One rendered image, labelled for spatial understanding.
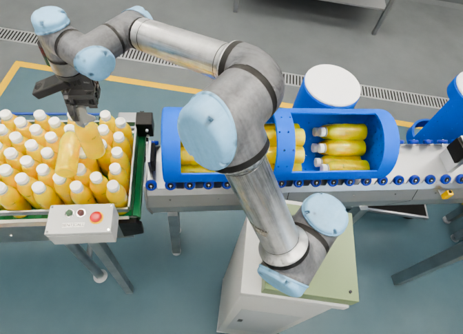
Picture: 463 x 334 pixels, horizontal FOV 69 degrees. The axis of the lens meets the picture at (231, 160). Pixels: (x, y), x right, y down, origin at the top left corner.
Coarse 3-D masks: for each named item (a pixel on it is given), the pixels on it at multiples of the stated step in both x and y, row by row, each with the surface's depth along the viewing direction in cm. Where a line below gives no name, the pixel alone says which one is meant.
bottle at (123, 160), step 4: (124, 152) 129; (112, 156) 125; (120, 156) 126; (124, 156) 127; (112, 160) 126; (116, 160) 126; (120, 160) 126; (124, 160) 127; (128, 160) 130; (120, 164) 127; (124, 164) 128; (128, 164) 131; (124, 168) 130; (128, 168) 132; (128, 172) 134; (128, 176) 136
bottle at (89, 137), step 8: (80, 128) 103; (88, 128) 104; (96, 128) 107; (80, 136) 105; (88, 136) 105; (96, 136) 108; (80, 144) 110; (88, 144) 108; (96, 144) 110; (88, 152) 112; (96, 152) 113; (104, 152) 117
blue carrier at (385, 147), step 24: (168, 120) 117; (288, 120) 123; (312, 120) 144; (336, 120) 146; (360, 120) 147; (384, 120) 128; (168, 144) 114; (288, 144) 120; (384, 144) 125; (168, 168) 117; (288, 168) 123; (312, 168) 145; (384, 168) 129
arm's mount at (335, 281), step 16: (352, 224) 106; (336, 240) 102; (352, 240) 103; (336, 256) 100; (352, 256) 100; (320, 272) 97; (336, 272) 97; (352, 272) 98; (272, 288) 93; (320, 288) 94; (336, 288) 95; (352, 288) 95
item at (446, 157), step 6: (456, 138) 149; (462, 138) 148; (450, 144) 152; (456, 144) 149; (462, 144) 147; (444, 150) 158; (450, 150) 152; (456, 150) 149; (462, 150) 145; (444, 156) 158; (450, 156) 154; (456, 156) 149; (462, 156) 146; (444, 162) 158; (450, 162) 154; (456, 162) 149; (462, 162) 149; (450, 168) 154; (456, 168) 153
